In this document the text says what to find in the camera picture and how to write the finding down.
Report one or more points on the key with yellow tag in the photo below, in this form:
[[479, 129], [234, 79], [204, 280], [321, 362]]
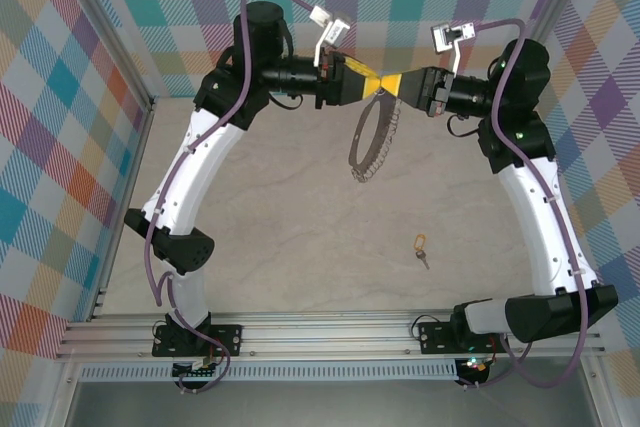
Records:
[[421, 255]]

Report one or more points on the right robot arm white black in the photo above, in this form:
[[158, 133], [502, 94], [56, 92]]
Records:
[[550, 227]]

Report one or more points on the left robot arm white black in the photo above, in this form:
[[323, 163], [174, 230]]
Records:
[[195, 172]]

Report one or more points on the small controller board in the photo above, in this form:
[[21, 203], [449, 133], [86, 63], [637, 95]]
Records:
[[197, 373], [475, 369]]

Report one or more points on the aluminium side rail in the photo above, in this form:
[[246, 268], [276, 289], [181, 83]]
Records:
[[135, 162], [506, 106]]

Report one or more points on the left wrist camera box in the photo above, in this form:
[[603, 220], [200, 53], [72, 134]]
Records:
[[339, 29]]

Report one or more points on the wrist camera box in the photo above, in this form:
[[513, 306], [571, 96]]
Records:
[[339, 29], [442, 39]]

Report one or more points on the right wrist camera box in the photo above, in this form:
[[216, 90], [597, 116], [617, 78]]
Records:
[[442, 39]]

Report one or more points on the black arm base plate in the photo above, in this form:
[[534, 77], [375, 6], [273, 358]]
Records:
[[435, 339], [227, 339]]

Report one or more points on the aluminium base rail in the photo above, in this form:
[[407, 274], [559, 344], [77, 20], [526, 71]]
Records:
[[325, 337]]

